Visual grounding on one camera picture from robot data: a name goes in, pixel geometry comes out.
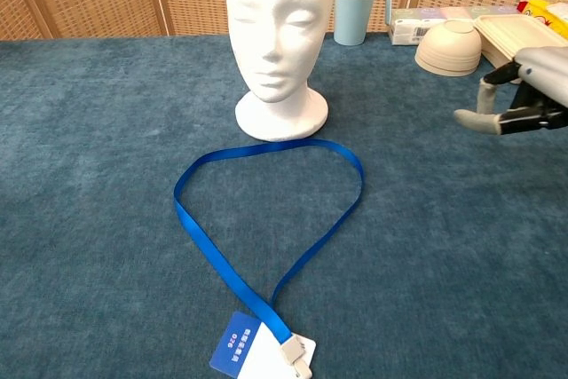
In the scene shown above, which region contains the blue and white ID badge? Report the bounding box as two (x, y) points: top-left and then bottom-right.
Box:
(209, 310), (317, 379)

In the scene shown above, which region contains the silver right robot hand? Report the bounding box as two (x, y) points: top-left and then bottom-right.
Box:
(453, 45), (568, 136)

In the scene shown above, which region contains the pastel tissue multipack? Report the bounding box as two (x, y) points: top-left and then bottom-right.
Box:
(388, 6), (523, 46)

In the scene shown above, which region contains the white foam mannequin head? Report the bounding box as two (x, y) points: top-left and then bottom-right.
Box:
(225, 0), (336, 144)

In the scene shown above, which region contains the teal table cloth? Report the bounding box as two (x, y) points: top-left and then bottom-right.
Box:
(0, 32), (568, 379)

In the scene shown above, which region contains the beige lidded lunch box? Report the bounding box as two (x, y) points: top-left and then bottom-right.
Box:
(472, 13), (568, 67)

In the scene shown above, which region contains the light blue mug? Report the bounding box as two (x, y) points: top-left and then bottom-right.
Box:
(333, 0), (393, 47)

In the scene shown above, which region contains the beige upturned bowl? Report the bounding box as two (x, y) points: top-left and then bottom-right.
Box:
(414, 19), (483, 78)

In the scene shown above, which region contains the yellow snack pack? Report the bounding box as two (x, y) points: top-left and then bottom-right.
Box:
(517, 0), (568, 41)

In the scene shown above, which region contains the blue lanyard strap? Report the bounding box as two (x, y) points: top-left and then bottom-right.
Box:
(173, 138), (365, 375)

